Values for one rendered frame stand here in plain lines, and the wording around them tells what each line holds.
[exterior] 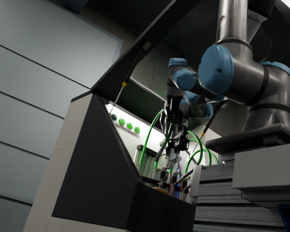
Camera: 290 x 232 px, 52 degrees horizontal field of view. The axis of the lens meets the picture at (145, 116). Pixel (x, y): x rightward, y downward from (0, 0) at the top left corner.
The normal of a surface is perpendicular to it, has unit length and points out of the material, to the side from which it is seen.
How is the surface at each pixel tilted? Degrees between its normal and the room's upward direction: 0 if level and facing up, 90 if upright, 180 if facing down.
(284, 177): 90
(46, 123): 90
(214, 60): 98
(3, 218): 90
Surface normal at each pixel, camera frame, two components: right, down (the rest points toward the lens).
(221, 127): 0.54, -0.24
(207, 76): -0.93, -0.22
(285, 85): 0.34, -0.31
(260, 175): -0.82, -0.40
